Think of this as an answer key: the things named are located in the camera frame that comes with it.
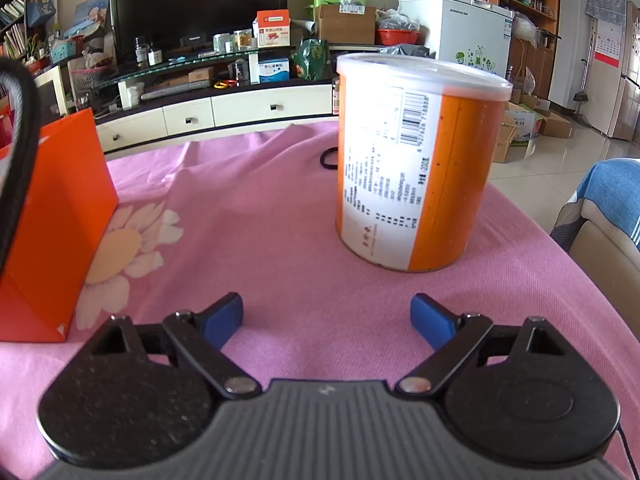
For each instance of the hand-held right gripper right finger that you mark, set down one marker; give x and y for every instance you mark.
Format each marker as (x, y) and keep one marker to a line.
(431, 321)

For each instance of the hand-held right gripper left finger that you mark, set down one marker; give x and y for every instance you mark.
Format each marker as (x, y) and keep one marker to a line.
(225, 321)

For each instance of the orange paper box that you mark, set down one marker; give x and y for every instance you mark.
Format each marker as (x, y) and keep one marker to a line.
(55, 220)

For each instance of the pink flower-print tablecloth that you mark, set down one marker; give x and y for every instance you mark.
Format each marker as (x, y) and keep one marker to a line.
(270, 240)

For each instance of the orange canister with white lid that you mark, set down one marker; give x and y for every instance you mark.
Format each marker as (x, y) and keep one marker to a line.
(450, 180)

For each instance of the beige sofa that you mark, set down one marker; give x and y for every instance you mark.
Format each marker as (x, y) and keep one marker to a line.
(605, 245)

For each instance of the white television stand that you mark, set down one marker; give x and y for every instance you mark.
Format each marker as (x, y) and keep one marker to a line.
(235, 107)

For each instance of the open cardboard boxes on floor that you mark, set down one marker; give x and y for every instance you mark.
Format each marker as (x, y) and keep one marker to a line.
(520, 125)

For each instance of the blue cloth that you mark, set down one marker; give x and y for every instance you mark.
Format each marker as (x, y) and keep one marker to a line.
(612, 195)

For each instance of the blue and white box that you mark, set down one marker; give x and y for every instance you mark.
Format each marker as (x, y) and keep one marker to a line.
(274, 70)

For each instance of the green bag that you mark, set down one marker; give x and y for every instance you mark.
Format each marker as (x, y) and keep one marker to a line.
(311, 60)

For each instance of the dark glass bottles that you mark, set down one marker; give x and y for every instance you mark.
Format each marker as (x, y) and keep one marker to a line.
(147, 52)

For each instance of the wooden shelf unit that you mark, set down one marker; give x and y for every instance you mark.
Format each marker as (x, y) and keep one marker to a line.
(540, 60)

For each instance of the red plastic basin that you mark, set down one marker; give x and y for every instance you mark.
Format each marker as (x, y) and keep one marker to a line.
(397, 37)

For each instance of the white glass-door cabinet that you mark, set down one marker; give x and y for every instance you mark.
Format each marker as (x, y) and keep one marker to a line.
(52, 92)

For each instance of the silver refrigerator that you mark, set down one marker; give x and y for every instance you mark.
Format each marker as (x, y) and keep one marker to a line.
(625, 105)

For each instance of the white chest freezer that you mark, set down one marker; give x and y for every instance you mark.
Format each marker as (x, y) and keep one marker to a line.
(465, 30)

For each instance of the red and white carton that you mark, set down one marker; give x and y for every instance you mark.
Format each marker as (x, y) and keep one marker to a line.
(273, 30)

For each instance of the brown cardboard box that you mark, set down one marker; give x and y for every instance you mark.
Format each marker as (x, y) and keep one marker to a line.
(345, 25)

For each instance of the black flat television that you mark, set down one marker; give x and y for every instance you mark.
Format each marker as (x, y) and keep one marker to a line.
(195, 0)

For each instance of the framed photo picture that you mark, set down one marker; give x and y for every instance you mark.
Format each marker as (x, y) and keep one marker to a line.
(94, 12)

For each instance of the blue hanging bag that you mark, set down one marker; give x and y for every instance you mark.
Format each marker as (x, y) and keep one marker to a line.
(41, 10)

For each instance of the dark bookshelf with books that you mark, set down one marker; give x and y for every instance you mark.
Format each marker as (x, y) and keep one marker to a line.
(12, 10)

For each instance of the wall calendar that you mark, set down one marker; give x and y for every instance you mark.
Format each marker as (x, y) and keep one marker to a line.
(609, 50)

